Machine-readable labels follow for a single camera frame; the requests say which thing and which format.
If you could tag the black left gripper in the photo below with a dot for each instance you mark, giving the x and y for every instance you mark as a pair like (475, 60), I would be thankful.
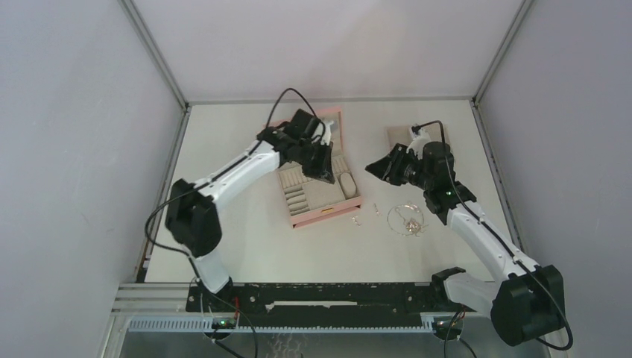
(323, 171)

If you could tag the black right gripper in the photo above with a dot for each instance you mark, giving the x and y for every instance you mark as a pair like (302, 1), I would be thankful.
(387, 168)

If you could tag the pink jewelry box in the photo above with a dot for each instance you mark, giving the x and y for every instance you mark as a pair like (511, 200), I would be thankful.
(308, 200)

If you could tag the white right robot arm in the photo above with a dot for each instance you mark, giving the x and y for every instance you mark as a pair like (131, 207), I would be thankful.
(524, 300)

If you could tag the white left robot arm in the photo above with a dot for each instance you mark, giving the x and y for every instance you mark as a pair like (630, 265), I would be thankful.
(193, 209)

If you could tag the beige oval watch pillow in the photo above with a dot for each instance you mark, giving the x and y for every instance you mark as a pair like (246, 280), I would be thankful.
(348, 185)

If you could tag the beige divided tray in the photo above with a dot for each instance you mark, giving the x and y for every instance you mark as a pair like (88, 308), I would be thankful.
(404, 134)

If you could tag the small silver earring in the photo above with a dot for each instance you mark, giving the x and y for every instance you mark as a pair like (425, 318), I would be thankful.
(356, 220)

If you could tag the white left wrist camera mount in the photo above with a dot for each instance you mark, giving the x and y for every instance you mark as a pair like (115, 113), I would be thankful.
(329, 125)

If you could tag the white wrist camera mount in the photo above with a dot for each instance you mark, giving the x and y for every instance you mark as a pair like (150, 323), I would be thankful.
(420, 139)
(329, 125)

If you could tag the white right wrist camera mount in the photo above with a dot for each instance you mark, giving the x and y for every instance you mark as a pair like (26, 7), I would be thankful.
(420, 139)

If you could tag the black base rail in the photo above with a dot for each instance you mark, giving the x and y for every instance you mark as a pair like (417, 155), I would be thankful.
(406, 297)

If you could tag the white slotted cable duct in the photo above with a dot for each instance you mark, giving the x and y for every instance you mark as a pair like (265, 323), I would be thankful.
(165, 324)

